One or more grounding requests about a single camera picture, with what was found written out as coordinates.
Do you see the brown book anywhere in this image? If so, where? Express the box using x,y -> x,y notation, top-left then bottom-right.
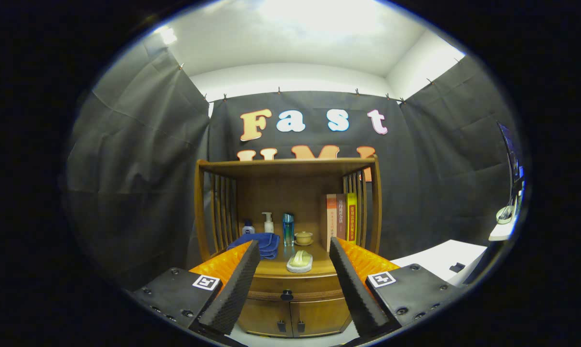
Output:
336,193 -> 347,241

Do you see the white side table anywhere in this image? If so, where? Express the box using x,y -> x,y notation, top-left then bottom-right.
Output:
392,240 -> 488,285

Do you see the wooden cabinet door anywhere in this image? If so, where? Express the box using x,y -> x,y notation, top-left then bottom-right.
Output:
290,296 -> 353,336
238,299 -> 293,336

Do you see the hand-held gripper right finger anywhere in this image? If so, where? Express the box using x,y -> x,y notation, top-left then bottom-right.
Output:
329,236 -> 462,338

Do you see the blue folded towel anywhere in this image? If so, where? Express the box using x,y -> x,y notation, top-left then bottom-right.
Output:
227,233 -> 280,261

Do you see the wooden countertop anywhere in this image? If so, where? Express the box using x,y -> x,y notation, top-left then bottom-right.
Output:
254,241 -> 339,279

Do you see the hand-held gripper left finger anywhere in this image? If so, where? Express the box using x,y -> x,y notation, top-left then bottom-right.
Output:
129,240 -> 261,340

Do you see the white shelf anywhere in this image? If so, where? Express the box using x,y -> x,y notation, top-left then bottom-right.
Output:
488,223 -> 515,241

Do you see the pale green item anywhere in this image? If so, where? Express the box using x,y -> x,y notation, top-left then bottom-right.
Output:
286,250 -> 314,274

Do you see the computer monitor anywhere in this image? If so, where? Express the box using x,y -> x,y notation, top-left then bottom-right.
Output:
497,121 -> 525,198

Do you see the wooden cabinet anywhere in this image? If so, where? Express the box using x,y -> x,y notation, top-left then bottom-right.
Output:
194,155 -> 383,338

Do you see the wooden drawer with black knob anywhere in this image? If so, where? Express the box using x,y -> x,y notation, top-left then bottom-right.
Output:
247,275 -> 346,302

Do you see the white and orange book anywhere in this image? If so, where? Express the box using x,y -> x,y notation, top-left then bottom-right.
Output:
326,194 -> 338,253

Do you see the tall blue glass bottle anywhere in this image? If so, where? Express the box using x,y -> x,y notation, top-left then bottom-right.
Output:
282,213 -> 295,247

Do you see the yellow book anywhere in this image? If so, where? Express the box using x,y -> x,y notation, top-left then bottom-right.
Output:
346,193 -> 357,244

